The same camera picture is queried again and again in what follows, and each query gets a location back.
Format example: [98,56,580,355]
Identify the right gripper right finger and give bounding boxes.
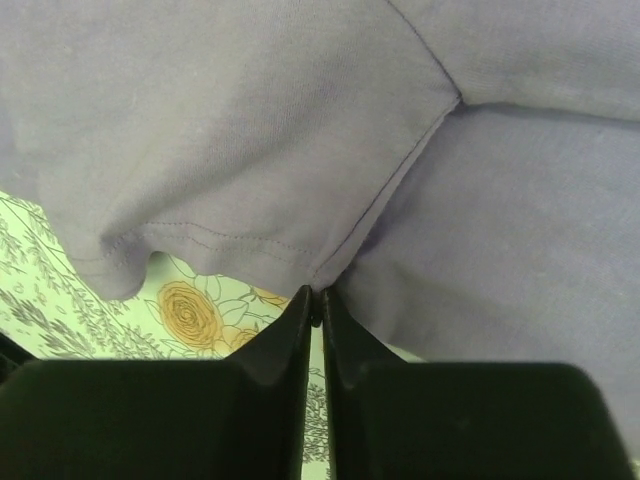
[319,289,634,480]

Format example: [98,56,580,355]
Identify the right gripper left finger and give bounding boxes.
[1,287,313,479]

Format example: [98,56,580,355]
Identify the purple t shirt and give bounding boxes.
[0,0,640,401]

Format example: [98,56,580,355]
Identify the floral patterned table mat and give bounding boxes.
[0,192,334,480]

